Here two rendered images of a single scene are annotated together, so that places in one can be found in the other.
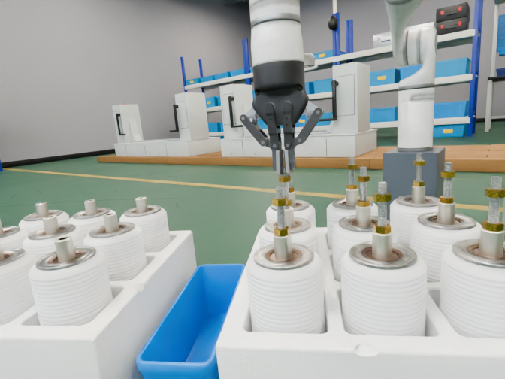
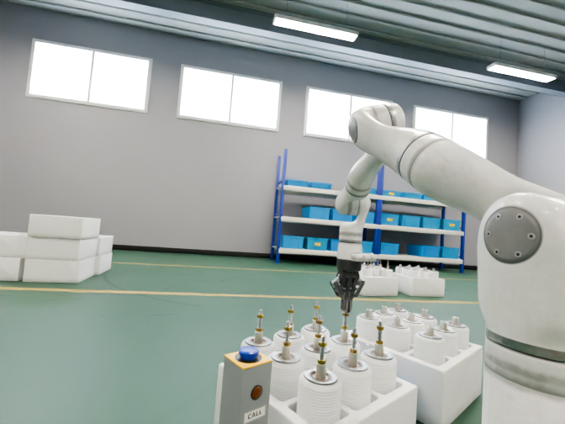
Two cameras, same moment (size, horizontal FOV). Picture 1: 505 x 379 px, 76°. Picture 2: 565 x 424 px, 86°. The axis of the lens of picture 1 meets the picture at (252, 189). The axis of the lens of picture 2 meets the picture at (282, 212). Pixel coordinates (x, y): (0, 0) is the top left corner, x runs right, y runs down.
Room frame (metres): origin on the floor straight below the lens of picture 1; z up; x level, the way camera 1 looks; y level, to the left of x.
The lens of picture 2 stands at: (0.93, -0.91, 0.57)
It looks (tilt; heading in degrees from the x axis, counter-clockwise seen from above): 3 degrees up; 130
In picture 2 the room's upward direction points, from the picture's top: 4 degrees clockwise
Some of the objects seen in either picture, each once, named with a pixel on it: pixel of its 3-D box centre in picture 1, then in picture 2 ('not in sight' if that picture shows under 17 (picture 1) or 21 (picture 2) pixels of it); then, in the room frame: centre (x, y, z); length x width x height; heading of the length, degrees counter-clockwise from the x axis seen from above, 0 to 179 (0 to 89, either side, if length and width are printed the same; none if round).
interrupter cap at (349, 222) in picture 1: (363, 223); (317, 347); (0.47, -0.17, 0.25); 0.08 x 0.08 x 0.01
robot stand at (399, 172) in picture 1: (412, 199); not in sight; (0.94, -0.48, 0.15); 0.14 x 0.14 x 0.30; 51
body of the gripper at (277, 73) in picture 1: (279, 94); (348, 272); (0.49, -0.05, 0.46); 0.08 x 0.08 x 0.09
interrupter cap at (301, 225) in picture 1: (287, 225); (344, 340); (0.49, -0.05, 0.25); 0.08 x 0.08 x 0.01
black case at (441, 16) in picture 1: (452, 15); not in sight; (4.58, -2.83, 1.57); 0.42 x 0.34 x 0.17; 141
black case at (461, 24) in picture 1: (452, 29); not in sight; (4.58, -2.83, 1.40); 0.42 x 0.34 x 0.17; 143
